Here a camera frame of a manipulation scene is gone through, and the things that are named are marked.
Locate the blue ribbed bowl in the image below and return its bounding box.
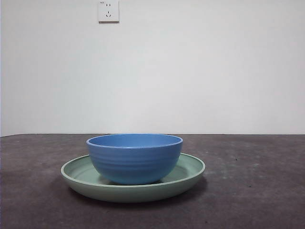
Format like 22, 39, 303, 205
86, 133, 184, 186

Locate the pale green round plate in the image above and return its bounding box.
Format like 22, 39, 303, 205
60, 152, 206, 204

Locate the white wall socket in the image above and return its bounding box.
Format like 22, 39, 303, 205
98, 0, 120, 24

